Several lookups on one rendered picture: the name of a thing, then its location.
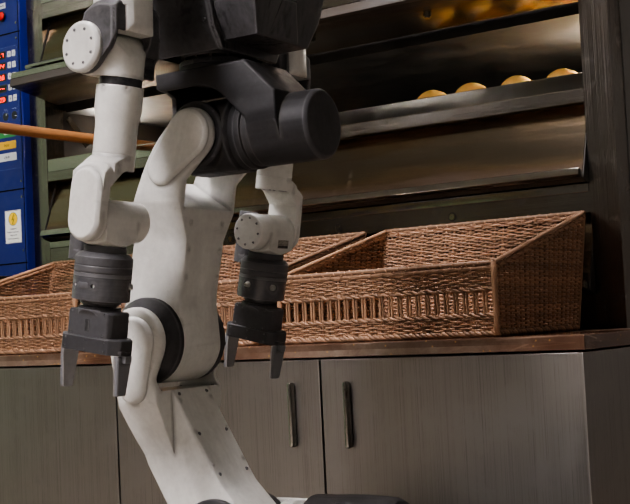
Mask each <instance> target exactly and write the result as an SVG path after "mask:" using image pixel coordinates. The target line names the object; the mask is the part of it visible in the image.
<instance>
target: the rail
mask: <svg viewBox="0 0 630 504"><path fill-rule="evenodd" d="M360 1H365V0H333V1H328V2H324V3H323V5H322V10H324V9H329V8H333V7H338V6H342V5H347V4H351V3H356V2H360ZM64 67H68V66H67V65H66V63H65V61H63V62H59V63H54V64H50V65H46V66H41V67H37V68H32V69H28V70H24V71H19V72H15V73H11V79H14V78H19V77H23V76H28V75H32V74H37V73H41V72H46V71H50V70H55V69H59V68H64Z"/></svg>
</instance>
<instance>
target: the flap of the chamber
mask: <svg viewBox="0 0 630 504"><path fill-rule="evenodd" d="M573 2H578V0H365V1H360V2H356V3H351V4H347V5H342V6H338V7H333V8H329V9H324V10H322V12H321V17H320V19H319V24H318V26H317V29H316V31H315V33H314V35H313V36H314V37H315V38H316V41H315V42H314V43H310V44H309V47H308V49H306V56H307V55H312V54H317V53H322V52H327V51H332V50H337V49H342V48H347V47H352V46H357V45H362V44H367V43H372V42H377V41H382V40H387V39H392V38H397V37H402V36H407V35H413V34H418V33H423V32H428V31H433V30H438V29H443V28H448V27H453V26H458V25H463V24H468V23H473V22H478V21H483V20H488V19H493V18H498V17H503V16H508V15H513V14H518V13H523V12H528V11H533V10H538V9H543V8H548V7H553V6H558V5H563V4H568V3H573ZM425 12H430V13H431V18H430V19H428V20H427V19H424V18H423V13H425ZM175 71H179V65H178V64H174V63H170V62H166V61H162V60H158V62H157V63H156V65H155V72H154V80H153V81H143V82H142V88H146V87H151V86H156V76H157V75H159V74H164V73H170V72H175ZM96 84H99V78H98V77H93V76H88V75H83V74H81V73H77V72H74V71H72V70H71V69H69V68H68V67H64V68H59V69H55V70H50V71H46V72H41V73H37V74H32V75H28V76H23V77H19V78H14V79H11V80H10V87H12V88H15V89H17V90H20V91H22V92H25V93H27V94H30V95H33V96H35V97H38V98H40V99H43V100H45V101H48V102H50V103H53V104H56V105H61V104H66V103H71V102H76V101H81V100H86V99H91V98H95V93H96Z"/></svg>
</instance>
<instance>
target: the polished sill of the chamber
mask: <svg viewBox="0 0 630 504"><path fill-rule="evenodd" d="M579 89H583V74H582V72H580V73H573V74H567V75H561V76H555V77H549V78H543V79H537V80H531V81H525V82H519V83H513V84H506V85H500V86H494V87H488V88H482V89H476V90H470V91H464V92H458V93H452V94H446V95H440V96H433V97H427V98H421V99H415V100H409V101H403V102H397V103H391V104H385V105H379V106H373V107H366V108H360V109H354V110H348V111H342V112H338V113H339V117H340V123H341V127H342V126H348V125H355V124H361V123H368V122H374V121H381V120H387V119H393V118H400V117H406V116H413V115H419V114H425V113H432V112H438V111H445V110H451V109H457V108H464V107H470V106H477V105H483V104H489V103H496V102H502V101H509V100H515V99H522V98H528V97H534V96H541V95H547V94H554V93H560V92H566V91H573V90H579ZM155 144H156V142H153V143H147V144H141V145H137V146H136V157H135V159H137V158H143V157H149V156H150V154H151V152H152V150H153V148H154V146H155ZM90 155H92V153H86V154H80V155H74V156H68V157H62V158H56V159H50V160H48V161H47V162H48V172H54V171H60V170H67V169H73V168H77V167H78V166H79V165H80V164H81V163H83V162H84V160H86V159H87V158H88V157H89V156H90Z"/></svg>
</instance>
